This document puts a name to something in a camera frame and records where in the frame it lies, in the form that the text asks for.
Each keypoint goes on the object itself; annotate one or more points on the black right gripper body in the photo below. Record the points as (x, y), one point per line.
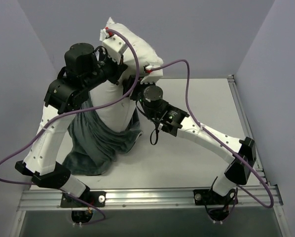
(131, 87)

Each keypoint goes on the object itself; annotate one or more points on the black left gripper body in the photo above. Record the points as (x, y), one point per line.
(116, 74)

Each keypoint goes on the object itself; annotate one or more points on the white pillow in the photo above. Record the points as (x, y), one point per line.
(122, 86)

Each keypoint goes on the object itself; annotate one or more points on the dark green pillowcase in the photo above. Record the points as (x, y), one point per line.
(100, 136)

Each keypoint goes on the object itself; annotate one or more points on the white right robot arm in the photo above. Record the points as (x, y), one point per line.
(239, 154)

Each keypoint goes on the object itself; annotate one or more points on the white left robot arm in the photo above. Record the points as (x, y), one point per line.
(85, 68)

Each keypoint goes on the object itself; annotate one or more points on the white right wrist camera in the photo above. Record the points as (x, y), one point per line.
(153, 73)

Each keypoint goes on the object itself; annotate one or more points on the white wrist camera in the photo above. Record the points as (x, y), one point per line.
(115, 47)
(153, 73)

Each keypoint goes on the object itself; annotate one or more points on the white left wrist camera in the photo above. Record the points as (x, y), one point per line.
(115, 47)

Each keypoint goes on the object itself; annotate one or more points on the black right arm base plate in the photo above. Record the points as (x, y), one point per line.
(208, 197)

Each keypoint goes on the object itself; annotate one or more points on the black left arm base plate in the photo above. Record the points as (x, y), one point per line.
(95, 198)

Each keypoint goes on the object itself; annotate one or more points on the aluminium right side rail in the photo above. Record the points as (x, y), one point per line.
(244, 122)

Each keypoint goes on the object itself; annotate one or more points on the aluminium front frame rail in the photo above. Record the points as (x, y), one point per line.
(118, 199)

